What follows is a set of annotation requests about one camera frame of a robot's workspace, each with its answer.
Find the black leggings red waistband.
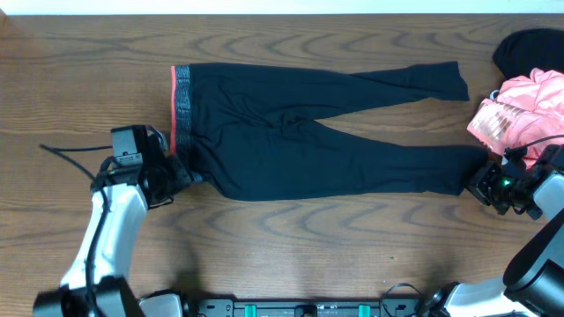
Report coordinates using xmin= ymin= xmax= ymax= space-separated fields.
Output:
xmin=171 ymin=62 xmax=488 ymax=201

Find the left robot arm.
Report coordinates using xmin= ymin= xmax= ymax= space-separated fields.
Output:
xmin=33 ymin=125 xmax=192 ymax=316

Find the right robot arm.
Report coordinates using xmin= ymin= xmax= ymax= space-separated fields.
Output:
xmin=418 ymin=144 xmax=563 ymax=317

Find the pink garment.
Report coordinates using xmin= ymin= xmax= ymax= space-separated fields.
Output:
xmin=467 ymin=68 xmax=563 ymax=167

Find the black garment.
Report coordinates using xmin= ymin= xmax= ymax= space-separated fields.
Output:
xmin=493 ymin=28 xmax=563 ymax=78

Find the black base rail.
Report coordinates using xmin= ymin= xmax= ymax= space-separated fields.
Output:
xmin=140 ymin=284 xmax=437 ymax=317

